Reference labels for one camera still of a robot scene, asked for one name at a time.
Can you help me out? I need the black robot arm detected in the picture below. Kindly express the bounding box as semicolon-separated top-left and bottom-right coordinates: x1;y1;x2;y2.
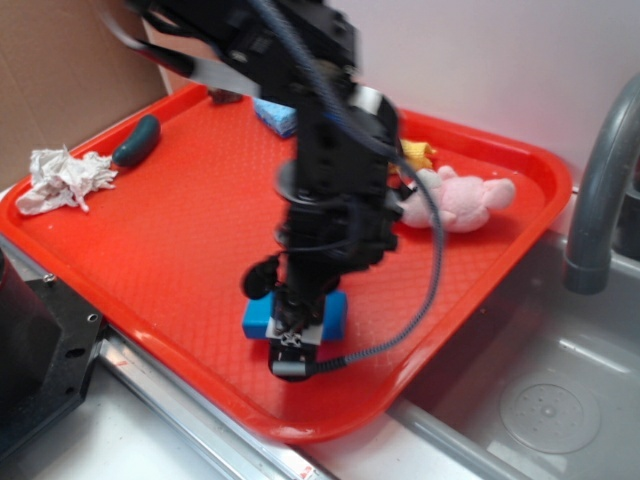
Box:
104;1;401;348

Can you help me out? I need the braided grey cable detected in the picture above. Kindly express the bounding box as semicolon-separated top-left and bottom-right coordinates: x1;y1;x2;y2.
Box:
249;0;445;374

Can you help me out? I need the brown rock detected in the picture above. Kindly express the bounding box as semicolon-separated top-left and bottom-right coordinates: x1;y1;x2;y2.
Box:
207;88;244;106

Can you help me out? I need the red plastic tray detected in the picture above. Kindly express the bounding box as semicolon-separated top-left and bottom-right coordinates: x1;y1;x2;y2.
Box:
1;86;572;444

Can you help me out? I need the crumpled white paper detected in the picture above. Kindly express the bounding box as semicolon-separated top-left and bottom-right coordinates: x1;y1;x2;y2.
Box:
15;147;117;216

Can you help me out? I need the dark green toy cucumber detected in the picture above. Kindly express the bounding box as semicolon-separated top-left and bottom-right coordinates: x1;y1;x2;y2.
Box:
112;114;161;168

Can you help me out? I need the grey sink basin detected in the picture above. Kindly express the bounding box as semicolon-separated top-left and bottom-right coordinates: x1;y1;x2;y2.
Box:
391;234;639;479

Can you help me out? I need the pink plush bunny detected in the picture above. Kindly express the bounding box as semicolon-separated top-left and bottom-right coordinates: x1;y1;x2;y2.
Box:
400;166;516;233

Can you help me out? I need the blue rectangular block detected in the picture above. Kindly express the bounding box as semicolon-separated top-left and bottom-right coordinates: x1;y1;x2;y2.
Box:
242;290;348;345

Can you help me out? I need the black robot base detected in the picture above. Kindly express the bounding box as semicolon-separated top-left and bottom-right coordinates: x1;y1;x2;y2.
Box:
1;255;104;460

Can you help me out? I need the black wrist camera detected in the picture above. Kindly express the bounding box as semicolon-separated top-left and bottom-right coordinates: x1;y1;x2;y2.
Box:
268;340;318;382

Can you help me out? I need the brown cardboard panel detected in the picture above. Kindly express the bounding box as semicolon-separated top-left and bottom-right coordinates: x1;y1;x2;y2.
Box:
0;0;230;194

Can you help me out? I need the grey faucet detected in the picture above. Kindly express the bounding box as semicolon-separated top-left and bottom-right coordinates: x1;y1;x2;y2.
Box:
563;75;639;295

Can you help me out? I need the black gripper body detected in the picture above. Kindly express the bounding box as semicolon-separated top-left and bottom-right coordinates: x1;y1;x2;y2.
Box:
242;194;399;345

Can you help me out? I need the light blue sponge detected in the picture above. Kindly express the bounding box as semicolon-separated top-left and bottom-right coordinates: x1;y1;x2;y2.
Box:
253;98;297;138

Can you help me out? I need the yellow cloth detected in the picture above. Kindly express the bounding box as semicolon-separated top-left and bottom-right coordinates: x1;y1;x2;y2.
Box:
387;139;436;176

